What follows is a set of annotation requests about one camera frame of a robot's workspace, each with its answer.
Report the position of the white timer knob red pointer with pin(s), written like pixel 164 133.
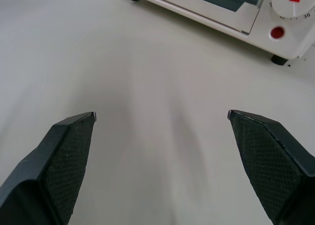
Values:
pixel 291 3

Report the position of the white toaster oven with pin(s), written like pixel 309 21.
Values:
pixel 278 40

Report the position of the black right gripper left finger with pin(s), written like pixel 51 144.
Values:
pixel 56 166

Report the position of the white oven glass door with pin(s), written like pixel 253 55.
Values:
pixel 209 10

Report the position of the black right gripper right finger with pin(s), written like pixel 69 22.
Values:
pixel 268 161

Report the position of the red indicator light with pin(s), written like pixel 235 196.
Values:
pixel 277 33

